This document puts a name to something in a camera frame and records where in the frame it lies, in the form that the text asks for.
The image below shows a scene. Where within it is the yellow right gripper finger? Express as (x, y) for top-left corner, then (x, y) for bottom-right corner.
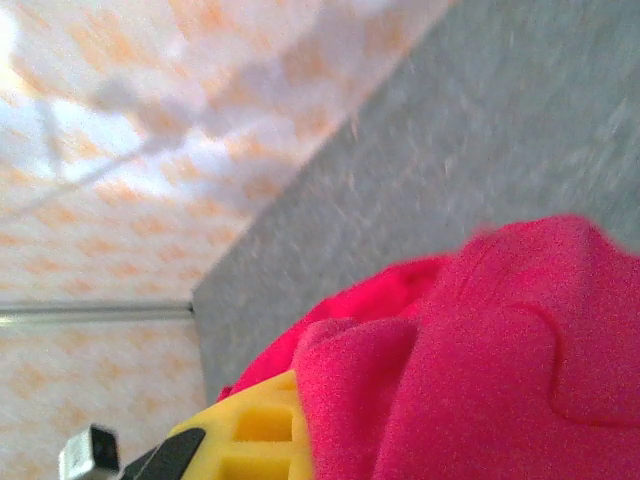
(122, 369), (315, 480)

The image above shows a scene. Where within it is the red t-shirt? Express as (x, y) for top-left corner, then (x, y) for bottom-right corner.
(217, 213), (640, 480)

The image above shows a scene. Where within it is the aluminium frame post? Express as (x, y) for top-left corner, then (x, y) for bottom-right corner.
(0, 298), (195, 327)

